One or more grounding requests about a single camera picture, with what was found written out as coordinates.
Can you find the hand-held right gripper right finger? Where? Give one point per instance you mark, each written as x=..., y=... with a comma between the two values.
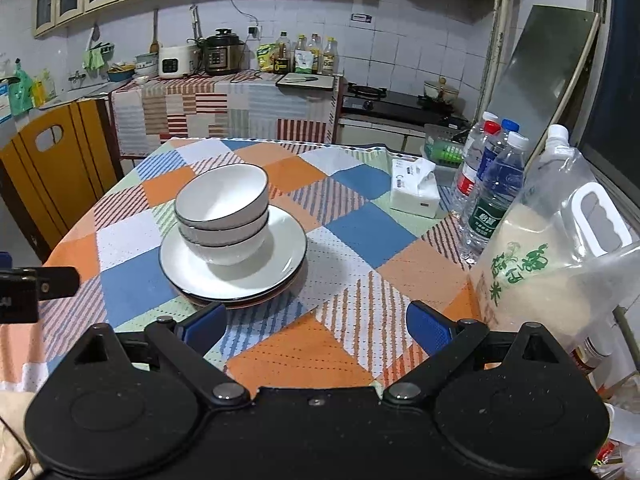
x=427, y=327

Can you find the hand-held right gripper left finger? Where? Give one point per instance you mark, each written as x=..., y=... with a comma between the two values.
x=206, y=327

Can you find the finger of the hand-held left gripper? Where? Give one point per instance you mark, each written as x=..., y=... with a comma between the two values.
x=55, y=282
x=3, y=259

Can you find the white plate brown rim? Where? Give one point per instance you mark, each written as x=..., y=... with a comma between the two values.
x=240, y=303

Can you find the white bowl black rim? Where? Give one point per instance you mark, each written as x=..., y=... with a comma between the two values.
x=250, y=232
x=220, y=195
x=230, y=255

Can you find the white sun print plate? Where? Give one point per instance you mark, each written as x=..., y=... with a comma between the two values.
x=282, y=250

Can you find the stack of bowls on counter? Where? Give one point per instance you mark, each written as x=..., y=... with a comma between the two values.
x=146, y=64

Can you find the yellow wooden chair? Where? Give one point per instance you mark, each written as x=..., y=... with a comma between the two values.
x=45, y=180

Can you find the white tissue pack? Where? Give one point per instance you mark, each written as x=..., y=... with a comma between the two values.
x=412, y=190

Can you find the blue cap water bottle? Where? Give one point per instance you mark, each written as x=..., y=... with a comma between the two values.
x=511, y=127
x=492, y=200

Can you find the red cap water bottle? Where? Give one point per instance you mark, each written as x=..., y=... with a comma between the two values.
x=467, y=180

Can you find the silver refrigerator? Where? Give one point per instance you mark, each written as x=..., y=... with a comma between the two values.
x=4, y=102

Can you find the beige cloth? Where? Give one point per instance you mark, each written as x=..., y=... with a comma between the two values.
x=12, y=435

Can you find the red label jar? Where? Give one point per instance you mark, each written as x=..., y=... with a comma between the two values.
x=592, y=355

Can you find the green plastic bag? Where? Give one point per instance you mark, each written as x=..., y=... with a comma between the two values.
x=21, y=90

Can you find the grey basket with green item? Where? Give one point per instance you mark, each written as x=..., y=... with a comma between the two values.
x=442, y=150

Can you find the cream base cabinets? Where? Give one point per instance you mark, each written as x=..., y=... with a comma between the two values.
x=380, y=135

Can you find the white cap water bottle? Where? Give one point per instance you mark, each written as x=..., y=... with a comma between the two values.
x=481, y=127

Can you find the striped patchwork counter cloth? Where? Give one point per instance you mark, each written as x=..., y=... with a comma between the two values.
x=200, y=110

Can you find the blue basin with utensils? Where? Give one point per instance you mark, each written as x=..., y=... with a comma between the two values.
x=120, y=74

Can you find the hanging green cloth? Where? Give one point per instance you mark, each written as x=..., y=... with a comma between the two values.
x=95, y=57

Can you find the black gas stove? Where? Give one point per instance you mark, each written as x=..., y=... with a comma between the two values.
x=400, y=102

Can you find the cream pot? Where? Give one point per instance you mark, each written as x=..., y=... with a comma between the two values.
x=441, y=91

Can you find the white rice cooker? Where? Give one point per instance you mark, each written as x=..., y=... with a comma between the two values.
x=176, y=62

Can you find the white cutting board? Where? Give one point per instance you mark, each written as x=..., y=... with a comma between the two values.
x=305, y=81

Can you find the wooden spatula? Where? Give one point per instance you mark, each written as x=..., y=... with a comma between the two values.
x=155, y=35

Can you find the dark pressure cooker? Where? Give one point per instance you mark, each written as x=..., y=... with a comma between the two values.
x=222, y=55

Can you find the yellow green snack bag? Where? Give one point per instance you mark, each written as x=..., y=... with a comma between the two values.
x=266, y=57

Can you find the leaning metal sheet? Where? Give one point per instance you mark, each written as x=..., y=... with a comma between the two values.
x=545, y=75

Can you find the yellow oil bottle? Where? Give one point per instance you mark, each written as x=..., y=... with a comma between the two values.
x=329, y=59
x=313, y=55

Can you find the oil bottle with green packet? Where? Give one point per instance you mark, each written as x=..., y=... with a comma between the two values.
x=300, y=57

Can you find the hanging metal ladles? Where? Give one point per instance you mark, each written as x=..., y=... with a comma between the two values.
x=194, y=22

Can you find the wall socket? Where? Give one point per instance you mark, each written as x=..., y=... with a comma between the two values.
x=255, y=32

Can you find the wall label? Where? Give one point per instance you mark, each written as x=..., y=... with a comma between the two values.
x=362, y=18

